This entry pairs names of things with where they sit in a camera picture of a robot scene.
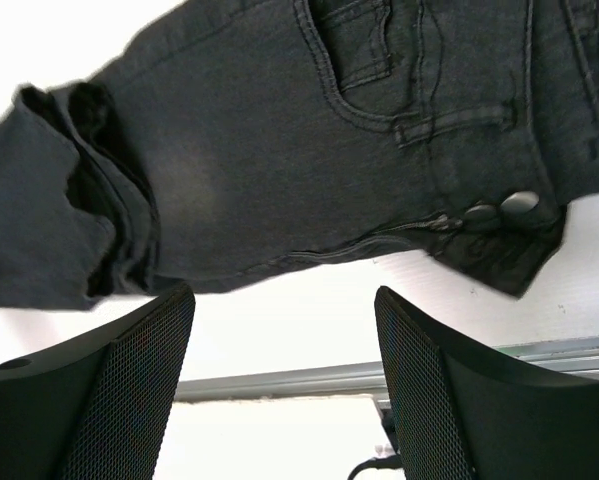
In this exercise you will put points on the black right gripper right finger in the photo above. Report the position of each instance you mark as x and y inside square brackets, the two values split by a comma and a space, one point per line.
[463, 410]

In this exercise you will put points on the black trousers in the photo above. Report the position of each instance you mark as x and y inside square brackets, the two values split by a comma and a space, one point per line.
[235, 141]

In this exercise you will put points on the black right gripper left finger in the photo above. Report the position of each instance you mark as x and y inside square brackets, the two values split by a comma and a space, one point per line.
[96, 406]

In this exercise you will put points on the aluminium front rail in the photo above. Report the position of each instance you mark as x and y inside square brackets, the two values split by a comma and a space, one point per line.
[575, 356]

